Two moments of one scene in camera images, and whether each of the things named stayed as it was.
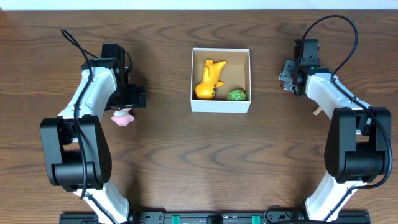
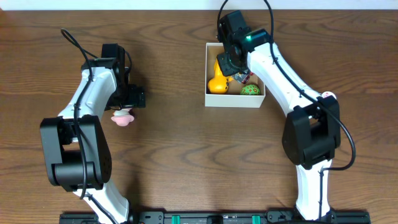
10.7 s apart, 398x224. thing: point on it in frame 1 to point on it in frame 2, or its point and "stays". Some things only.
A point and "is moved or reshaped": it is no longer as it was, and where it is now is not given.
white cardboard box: x=236 y=74 to x=232 y=98
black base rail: x=158 y=216 stays
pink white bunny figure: x=122 y=117 stays
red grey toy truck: x=286 y=86 is moved or reshaped
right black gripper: x=285 y=74 to x=227 y=70
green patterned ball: x=237 y=95 to x=250 y=89
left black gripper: x=125 y=104 stays
